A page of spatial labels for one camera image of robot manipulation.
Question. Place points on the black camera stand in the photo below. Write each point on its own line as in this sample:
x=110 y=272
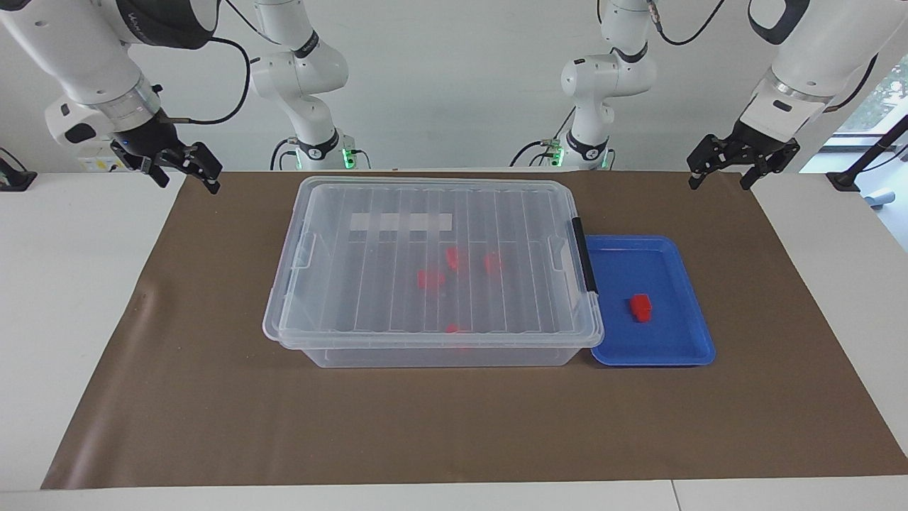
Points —
x=844 y=181

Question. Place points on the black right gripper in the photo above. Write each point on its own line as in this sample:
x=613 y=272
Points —
x=145 y=142

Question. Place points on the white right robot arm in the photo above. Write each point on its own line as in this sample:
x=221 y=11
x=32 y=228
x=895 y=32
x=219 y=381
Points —
x=92 y=64

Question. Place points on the clear plastic storage box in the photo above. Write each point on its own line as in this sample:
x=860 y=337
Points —
x=425 y=357

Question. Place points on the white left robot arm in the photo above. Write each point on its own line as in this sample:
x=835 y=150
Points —
x=801 y=78

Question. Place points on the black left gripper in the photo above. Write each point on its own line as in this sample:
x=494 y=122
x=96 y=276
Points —
x=755 y=145

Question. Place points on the brown table mat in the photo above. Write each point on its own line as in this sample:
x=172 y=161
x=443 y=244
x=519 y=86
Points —
x=213 y=411

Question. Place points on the clear ribbed plastic lid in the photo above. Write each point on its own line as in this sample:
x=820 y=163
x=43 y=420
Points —
x=397 y=298

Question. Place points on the black table clamp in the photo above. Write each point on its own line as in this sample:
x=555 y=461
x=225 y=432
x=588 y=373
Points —
x=14 y=181

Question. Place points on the blue plastic tray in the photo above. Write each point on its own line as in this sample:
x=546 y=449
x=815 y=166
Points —
x=667 y=341

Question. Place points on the white label on box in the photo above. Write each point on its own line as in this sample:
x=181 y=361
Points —
x=369 y=222

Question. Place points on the white power strip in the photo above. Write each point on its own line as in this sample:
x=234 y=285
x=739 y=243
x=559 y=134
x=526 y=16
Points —
x=92 y=165

